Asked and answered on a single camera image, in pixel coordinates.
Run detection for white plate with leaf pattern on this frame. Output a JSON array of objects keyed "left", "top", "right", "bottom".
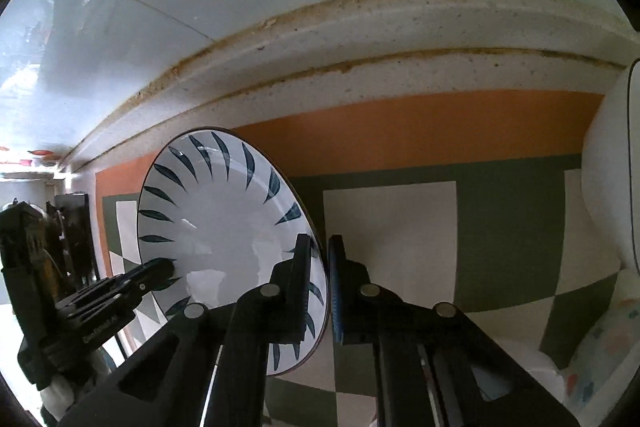
[{"left": 136, "top": 127, "right": 331, "bottom": 378}]

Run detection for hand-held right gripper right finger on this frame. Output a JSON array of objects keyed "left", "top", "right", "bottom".
[{"left": 327, "top": 234, "right": 581, "bottom": 427}]

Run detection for white bowl with blue line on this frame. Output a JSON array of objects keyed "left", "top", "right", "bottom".
[{"left": 580, "top": 57, "right": 640, "bottom": 275}]

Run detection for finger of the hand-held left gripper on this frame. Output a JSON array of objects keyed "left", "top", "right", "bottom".
[
  {"left": 60, "top": 276, "right": 181, "bottom": 315},
  {"left": 57, "top": 258, "right": 176, "bottom": 306}
]

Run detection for green white checkered tablecloth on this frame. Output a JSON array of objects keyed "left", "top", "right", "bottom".
[{"left": 95, "top": 89, "right": 640, "bottom": 427}]

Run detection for white dotted bowl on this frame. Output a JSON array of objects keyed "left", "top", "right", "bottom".
[{"left": 515, "top": 294, "right": 640, "bottom": 425}]

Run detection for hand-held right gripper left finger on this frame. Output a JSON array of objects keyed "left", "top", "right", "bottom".
[{"left": 100, "top": 233, "right": 314, "bottom": 427}]

